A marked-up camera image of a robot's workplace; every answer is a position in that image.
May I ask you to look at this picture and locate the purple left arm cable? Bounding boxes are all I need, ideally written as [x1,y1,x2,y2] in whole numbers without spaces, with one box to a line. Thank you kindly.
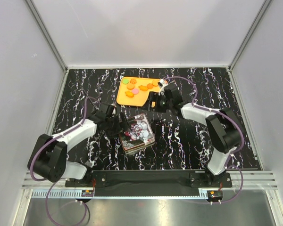
[29,96,102,224]

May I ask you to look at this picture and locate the gold cookie tin box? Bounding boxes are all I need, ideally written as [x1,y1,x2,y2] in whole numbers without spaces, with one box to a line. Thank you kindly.
[123,142,155,156]

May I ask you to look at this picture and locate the yellow cat-shaped cookie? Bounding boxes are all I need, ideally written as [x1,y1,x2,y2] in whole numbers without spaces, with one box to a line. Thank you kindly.
[125,91,134,98]
[139,85,148,91]

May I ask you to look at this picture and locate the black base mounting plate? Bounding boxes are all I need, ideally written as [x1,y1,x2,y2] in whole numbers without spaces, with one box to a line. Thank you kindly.
[65,170,233,197]

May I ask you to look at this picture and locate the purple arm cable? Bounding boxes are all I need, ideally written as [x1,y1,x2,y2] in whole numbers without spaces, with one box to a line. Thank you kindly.
[164,76,246,204]
[29,96,102,224]

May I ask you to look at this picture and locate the aluminium frame rail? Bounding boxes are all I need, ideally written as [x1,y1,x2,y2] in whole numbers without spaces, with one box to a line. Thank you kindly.
[21,171,95,199]

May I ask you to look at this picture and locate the orange swirl cookie centre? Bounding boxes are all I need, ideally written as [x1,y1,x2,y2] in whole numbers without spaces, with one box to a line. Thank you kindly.
[147,83,153,89]

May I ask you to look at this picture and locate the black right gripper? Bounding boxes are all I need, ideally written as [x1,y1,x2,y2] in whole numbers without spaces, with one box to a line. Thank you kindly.
[141,92,173,113]

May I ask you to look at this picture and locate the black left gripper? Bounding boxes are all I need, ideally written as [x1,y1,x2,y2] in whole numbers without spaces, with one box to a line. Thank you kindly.
[106,112,132,139]

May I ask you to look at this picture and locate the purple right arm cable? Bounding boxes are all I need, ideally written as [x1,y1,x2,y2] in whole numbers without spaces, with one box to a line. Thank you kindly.
[164,76,246,204]

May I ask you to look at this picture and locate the gold tin lid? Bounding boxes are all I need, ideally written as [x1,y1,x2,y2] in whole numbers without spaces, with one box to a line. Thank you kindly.
[119,113,155,149]

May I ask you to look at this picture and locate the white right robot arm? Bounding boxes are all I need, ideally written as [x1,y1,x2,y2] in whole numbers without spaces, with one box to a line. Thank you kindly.
[148,79,244,187]

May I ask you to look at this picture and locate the green round cookie top-left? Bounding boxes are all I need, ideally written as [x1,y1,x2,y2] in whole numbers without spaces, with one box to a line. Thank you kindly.
[122,79,129,84]

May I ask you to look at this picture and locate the yellow dotted cookie top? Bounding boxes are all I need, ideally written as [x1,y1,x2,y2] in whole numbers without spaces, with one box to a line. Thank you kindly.
[152,80,159,87]

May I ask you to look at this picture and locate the yellow cat-shaped cookie left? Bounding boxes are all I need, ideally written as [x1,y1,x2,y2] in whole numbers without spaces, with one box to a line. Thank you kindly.
[125,91,134,98]

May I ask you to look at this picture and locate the pink round cookie left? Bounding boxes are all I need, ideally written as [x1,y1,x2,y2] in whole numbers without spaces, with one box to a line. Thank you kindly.
[132,89,139,95]

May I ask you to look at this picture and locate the yellow dotted sandwich cookie left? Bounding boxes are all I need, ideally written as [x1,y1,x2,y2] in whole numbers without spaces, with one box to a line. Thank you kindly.
[126,83,134,90]

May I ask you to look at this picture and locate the yellow plastic tray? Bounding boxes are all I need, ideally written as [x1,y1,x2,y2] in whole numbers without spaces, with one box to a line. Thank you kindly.
[117,77,160,107]

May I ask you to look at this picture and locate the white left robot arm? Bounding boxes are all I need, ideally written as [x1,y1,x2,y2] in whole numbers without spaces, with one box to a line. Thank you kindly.
[27,104,129,186]

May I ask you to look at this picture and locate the yellow cat-shaped cookie centre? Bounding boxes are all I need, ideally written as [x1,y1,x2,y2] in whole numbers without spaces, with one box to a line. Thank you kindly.
[139,85,148,91]

